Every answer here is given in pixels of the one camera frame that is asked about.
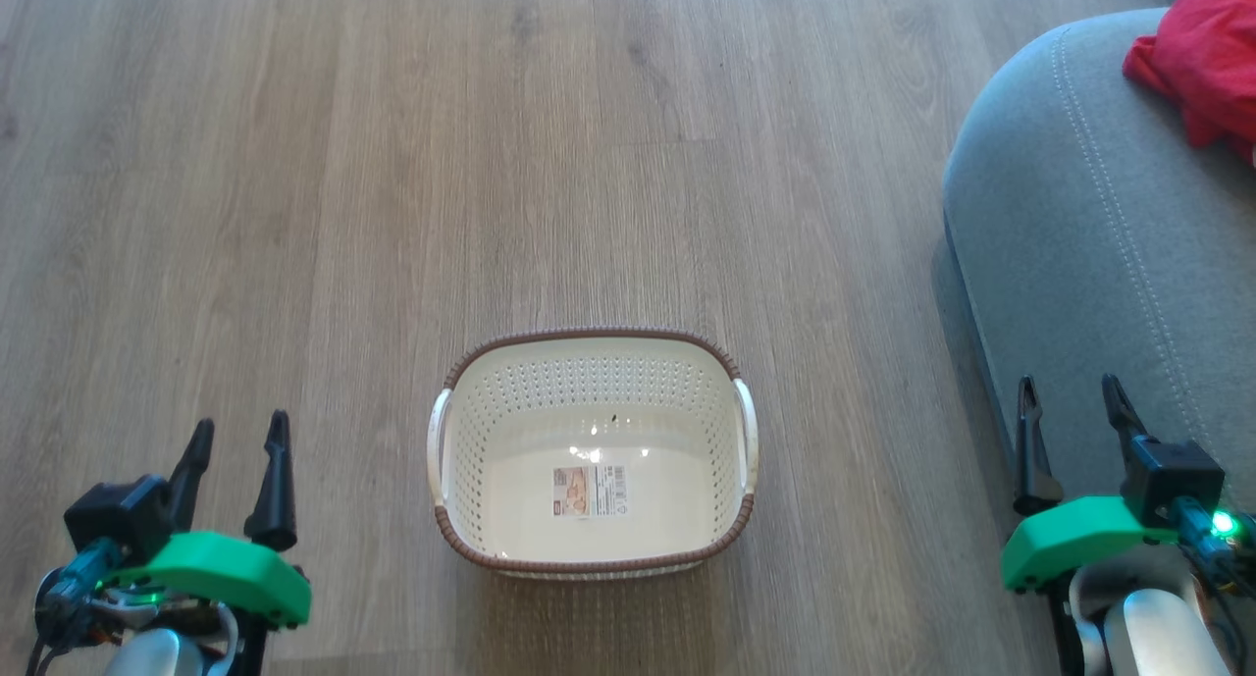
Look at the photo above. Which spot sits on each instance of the grey fabric sofa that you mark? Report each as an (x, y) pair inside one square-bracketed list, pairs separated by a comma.
[(1070, 215)]

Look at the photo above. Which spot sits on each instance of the red shirt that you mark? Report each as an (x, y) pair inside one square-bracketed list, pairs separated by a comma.
[(1212, 58)]

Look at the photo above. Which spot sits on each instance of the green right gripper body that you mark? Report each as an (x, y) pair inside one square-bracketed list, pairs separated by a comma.
[(1079, 534)]

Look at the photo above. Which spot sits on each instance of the paper label sticker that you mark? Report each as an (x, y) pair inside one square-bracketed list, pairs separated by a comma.
[(589, 492)]

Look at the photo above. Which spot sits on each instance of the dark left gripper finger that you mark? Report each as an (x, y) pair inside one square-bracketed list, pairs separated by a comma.
[(275, 490), (191, 470)]

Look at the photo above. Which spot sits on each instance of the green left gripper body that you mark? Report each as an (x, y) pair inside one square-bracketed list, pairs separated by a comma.
[(231, 573)]

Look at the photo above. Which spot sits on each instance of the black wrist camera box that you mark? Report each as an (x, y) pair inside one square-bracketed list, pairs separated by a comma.
[(1173, 480), (123, 514)]

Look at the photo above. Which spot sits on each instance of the cream laundry basket brown rim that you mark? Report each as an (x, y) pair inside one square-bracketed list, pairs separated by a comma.
[(726, 460)]

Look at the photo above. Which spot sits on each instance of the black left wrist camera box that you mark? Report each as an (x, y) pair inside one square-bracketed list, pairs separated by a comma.
[(123, 514)]

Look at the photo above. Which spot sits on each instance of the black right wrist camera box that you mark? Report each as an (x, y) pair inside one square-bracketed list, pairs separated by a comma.
[(1173, 480)]

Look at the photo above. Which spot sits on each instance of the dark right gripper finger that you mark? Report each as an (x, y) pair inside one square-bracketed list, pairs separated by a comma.
[(1124, 416), (1030, 450)]

